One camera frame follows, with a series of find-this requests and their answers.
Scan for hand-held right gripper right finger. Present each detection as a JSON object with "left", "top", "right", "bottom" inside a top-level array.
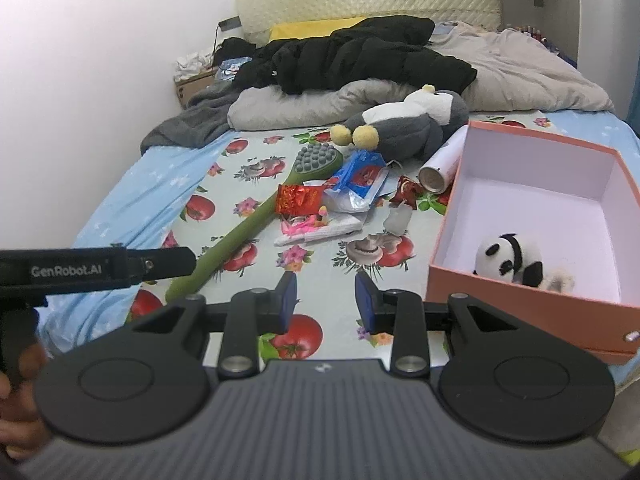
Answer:
[{"left": 354, "top": 272, "right": 521, "bottom": 377}]

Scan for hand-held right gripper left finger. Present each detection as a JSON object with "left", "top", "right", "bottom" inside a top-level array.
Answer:
[{"left": 132, "top": 271, "right": 299, "bottom": 380}]

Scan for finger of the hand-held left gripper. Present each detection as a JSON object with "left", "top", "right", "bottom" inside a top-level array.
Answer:
[{"left": 125, "top": 247, "right": 197, "bottom": 282}]

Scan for red foil packet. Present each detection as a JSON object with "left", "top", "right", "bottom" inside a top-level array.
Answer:
[{"left": 276, "top": 184, "right": 326, "bottom": 217}]

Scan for crinkled candy wrapper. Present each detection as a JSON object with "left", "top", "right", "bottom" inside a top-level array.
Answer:
[{"left": 390, "top": 176, "right": 426, "bottom": 208}]

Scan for blue plastic bag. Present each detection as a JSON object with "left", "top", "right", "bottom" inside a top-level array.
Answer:
[{"left": 322, "top": 150, "right": 391, "bottom": 213}]

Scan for pink cardboard box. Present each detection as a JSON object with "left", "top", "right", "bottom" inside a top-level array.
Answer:
[{"left": 426, "top": 120, "right": 640, "bottom": 366}]

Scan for person's left hand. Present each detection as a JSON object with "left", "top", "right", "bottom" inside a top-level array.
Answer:
[{"left": 0, "top": 370, "right": 51, "bottom": 461}]

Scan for fruit print bed sheet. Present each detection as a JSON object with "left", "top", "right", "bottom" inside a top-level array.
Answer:
[{"left": 127, "top": 110, "right": 556, "bottom": 361}]

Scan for pink plastic trinket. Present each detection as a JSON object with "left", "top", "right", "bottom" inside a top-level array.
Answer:
[{"left": 281, "top": 214, "right": 326, "bottom": 236}]

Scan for light blue bed sheet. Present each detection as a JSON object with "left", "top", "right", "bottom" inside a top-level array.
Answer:
[{"left": 37, "top": 110, "right": 640, "bottom": 356}]

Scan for green massage brush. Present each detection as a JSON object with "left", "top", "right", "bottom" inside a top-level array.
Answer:
[{"left": 165, "top": 142, "right": 345, "bottom": 306}]

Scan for white folded tissues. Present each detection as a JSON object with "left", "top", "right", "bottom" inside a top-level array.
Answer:
[{"left": 274, "top": 212, "right": 366, "bottom": 247}]

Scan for small clear packet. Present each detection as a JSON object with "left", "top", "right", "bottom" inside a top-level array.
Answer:
[{"left": 382, "top": 205, "right": 413, "bottom": 236}]

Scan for small panda plush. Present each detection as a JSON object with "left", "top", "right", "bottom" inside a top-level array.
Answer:
[{"left": 472, "top": 232, "right": 576, "bottom": 293}]

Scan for grey blanket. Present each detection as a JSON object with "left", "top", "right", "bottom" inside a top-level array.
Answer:
[{"left": 140, "top": 77, "right": 251, "bottom": 156}]

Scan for white spray can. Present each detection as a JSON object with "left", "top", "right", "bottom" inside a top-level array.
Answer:
[{"left": 417, "top": 127, "right": 471, "bottom": 193}]

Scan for grey penguin plush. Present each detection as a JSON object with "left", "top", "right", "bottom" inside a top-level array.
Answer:
[{"left": 330, "top": 84, "right": 471, "bottom": 161}]

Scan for white crumpled cloth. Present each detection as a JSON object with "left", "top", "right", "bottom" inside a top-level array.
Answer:
[{"left": 175, "top": 50, "right": 216, "bottom": 78}]

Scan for blue printed packet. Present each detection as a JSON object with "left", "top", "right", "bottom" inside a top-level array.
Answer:
[{"left": 215, "top": 57, "right": 251, "bottom": 81}]

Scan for black jacket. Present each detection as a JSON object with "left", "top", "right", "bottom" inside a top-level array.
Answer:
[{"left": 220, "top": 16, "right": 478, "bottom": 96}]

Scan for yellow pillow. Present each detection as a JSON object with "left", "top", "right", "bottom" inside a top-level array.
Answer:
[{"left": 269, "top": 16, "right": 368, "bottom": 42}]

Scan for beige duvet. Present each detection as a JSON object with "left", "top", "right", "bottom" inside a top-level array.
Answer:
[{"left": 227, "top": 22, "right": 616, "bottom": 131}]

